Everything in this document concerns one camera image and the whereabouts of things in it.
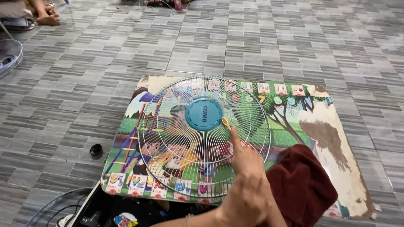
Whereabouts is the thin white cable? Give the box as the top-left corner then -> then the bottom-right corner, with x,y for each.
130,0 -> 187,22

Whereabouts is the clear blue fan blade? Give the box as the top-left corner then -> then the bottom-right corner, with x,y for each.
27,187 -> 94,227

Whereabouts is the wire fan guard with rim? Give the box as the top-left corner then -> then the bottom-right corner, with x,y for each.
0,39 -> 23,78

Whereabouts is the person's right hand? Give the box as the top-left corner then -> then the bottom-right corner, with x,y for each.
218,126 -> 278,219

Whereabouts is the dark red cloth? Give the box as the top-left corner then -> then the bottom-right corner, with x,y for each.
264,144 -> 339,227

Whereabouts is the colourful sticker patch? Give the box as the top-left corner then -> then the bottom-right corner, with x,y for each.
114,212 -> 139,227

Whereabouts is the white wire fan grille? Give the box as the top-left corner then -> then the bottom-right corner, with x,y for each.
138,75 -> 271,198

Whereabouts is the black cable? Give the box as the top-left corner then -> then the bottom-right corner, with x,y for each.
47,195 -> 89,227

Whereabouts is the colourful printed children's table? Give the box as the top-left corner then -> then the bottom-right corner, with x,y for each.
100,75 -> 377,220

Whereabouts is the black open box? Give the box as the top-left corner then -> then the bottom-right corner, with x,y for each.
68,181 -> 221,227

